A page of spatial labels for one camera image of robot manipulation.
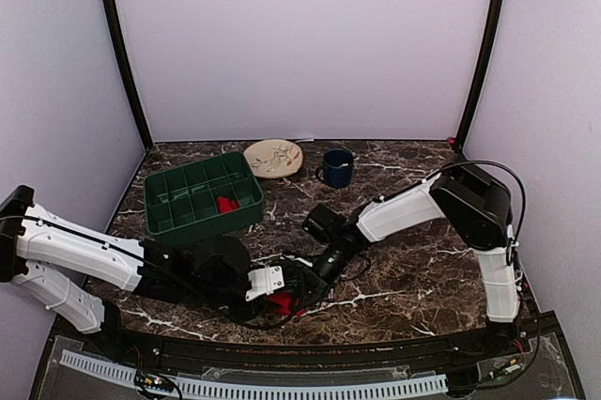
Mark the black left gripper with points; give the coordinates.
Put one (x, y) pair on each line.
(253, 312)

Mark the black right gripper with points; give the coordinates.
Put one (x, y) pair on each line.
(314, 282)

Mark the red sock with white pattern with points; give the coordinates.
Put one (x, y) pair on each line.
(226, 205)

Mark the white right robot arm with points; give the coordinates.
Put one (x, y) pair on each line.
(477, 205)

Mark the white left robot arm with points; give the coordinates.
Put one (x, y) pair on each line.
(37, 246)

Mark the green plastic divided crate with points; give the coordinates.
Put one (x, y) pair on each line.
(180, 203)

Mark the dark blue enamel mug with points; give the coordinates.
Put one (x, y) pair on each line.
(336, 168)

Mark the left circuit board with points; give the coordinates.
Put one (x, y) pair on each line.
(154, 383)

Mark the circuit board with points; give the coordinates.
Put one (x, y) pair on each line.
(509, 368)
(154, 383)

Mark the beige floral ceramic plate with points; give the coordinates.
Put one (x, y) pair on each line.
(274, 158)

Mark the right circuit board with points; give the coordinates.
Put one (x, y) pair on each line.
(509, 368)

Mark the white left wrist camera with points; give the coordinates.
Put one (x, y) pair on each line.
(264, 282)

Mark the white slotted cable duct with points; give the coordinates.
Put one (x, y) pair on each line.
(249, 385)

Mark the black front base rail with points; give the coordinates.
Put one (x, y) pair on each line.
(549, 371)

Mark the black left frame post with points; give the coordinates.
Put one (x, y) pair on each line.
(124, 67)

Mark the black frame post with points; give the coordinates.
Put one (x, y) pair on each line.
(478, 79)
(124, 67)

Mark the black right frame post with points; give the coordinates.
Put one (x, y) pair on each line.
(478, 79)

